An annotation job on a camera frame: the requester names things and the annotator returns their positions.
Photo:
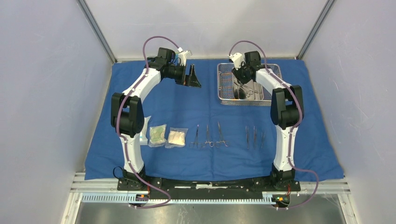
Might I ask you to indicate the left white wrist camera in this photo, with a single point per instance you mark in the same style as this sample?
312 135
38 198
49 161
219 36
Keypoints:
183 55

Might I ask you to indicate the green packet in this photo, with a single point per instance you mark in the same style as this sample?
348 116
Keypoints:
157 136

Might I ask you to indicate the steel surgical scissors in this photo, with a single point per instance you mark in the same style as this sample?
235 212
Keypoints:
249 90

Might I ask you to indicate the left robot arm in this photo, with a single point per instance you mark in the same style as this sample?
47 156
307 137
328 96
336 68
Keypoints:
127 116

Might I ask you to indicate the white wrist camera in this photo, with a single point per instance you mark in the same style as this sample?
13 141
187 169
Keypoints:
237 59
183 55

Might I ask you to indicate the steel tweezers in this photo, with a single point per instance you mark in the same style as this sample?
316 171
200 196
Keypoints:
247 136
262 139

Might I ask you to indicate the white blue labelled packet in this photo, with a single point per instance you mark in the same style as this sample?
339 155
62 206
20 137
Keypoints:
143 133

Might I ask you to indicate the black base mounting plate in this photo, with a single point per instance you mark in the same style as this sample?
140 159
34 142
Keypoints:
162 188

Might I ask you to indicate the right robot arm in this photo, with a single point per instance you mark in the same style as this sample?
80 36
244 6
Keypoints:
286 110

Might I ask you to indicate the thin steel instrument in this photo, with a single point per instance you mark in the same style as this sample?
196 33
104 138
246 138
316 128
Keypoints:
255 136

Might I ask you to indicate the wire mesh instrument basket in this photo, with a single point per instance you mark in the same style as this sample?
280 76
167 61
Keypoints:
225 89

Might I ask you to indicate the surgical scissors forceps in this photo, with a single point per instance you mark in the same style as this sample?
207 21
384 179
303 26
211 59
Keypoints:
207 142

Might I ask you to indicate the blue surgical drape cloth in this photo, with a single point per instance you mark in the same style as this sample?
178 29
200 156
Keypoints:
186 107

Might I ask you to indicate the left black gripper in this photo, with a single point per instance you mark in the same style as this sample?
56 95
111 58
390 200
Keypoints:
190 80

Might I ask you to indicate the stainless steel inner tray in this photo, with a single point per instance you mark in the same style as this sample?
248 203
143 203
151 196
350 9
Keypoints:
239 94

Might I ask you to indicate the white slotted cable duct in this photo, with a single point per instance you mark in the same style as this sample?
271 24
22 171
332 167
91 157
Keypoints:
140 199

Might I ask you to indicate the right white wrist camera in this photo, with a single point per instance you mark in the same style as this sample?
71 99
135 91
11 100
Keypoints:
237 59

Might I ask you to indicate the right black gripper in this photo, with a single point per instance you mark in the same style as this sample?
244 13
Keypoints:
236 73

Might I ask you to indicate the beige gauze packet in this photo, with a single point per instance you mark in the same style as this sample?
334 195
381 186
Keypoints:
176 137

